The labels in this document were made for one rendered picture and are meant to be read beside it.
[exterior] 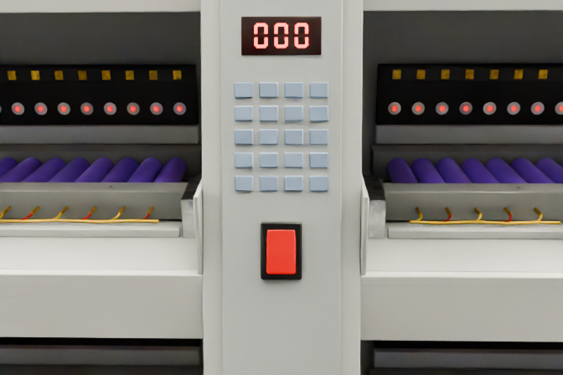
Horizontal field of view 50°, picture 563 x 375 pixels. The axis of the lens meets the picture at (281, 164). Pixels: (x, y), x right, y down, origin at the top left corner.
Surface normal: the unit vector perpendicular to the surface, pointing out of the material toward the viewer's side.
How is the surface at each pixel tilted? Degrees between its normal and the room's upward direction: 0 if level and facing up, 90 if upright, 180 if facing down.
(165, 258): 15
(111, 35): 90
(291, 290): 90
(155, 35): 90
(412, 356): 105
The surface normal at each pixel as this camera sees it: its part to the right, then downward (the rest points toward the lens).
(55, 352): -0.03, 0.32
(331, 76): -0.03, 0.06
